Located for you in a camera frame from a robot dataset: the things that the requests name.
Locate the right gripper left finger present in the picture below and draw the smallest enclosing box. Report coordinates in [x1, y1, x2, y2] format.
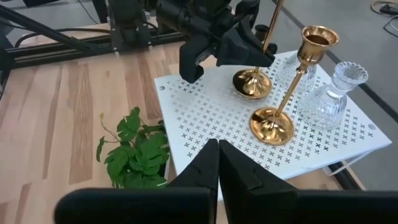
[167, 138, 220, 224]

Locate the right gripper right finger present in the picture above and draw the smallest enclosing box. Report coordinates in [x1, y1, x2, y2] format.
[219, 139, 299, 224]

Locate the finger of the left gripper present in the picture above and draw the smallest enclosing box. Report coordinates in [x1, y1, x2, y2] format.
[216, 15, 276, 68]
[179, 33, 214, 84]

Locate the tall black candlestick holder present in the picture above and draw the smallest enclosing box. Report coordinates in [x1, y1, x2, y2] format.
[254, 24, 270, 43]

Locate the tall gold candlestick holder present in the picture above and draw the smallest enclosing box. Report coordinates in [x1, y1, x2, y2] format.
[232, 0, 284, 100]

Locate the ribbed clear glass candle holder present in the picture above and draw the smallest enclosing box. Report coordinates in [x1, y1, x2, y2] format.
[297, 61, 369, 131]
[275, 52, 318, 94]

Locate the short gold candlestick holder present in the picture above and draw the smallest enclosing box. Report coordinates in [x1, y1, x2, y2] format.
[249, 25, 340, 146]

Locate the white perforated metal stand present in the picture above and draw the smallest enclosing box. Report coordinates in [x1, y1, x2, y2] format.
[154, 49, 392, 200]

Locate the green artificial plant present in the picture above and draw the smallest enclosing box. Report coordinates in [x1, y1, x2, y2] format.
[95, 106, 171, 190]

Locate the black aluminium table rail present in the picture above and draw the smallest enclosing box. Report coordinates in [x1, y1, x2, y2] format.
[328, 161, 364, 191]

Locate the black aluminium rail frame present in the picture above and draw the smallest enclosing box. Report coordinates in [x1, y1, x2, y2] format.
[0, 29, 187, 71]

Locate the tan coiled floor cable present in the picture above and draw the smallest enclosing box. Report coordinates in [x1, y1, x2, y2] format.
[370, 0, 398, 16]

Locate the thick black cable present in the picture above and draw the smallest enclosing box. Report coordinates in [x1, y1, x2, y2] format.
[0, 4, 109, 54]

